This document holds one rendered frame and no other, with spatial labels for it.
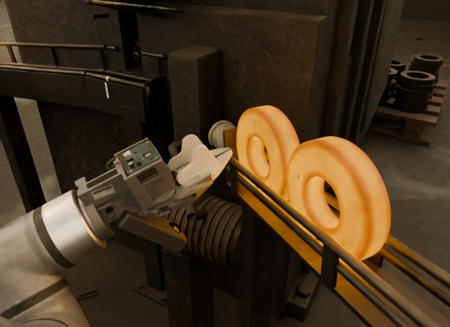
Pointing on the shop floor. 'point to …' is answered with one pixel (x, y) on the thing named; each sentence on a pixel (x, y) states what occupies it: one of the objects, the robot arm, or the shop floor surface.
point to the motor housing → (200, 260)
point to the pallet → (412, 98)
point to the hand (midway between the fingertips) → (225, 158)
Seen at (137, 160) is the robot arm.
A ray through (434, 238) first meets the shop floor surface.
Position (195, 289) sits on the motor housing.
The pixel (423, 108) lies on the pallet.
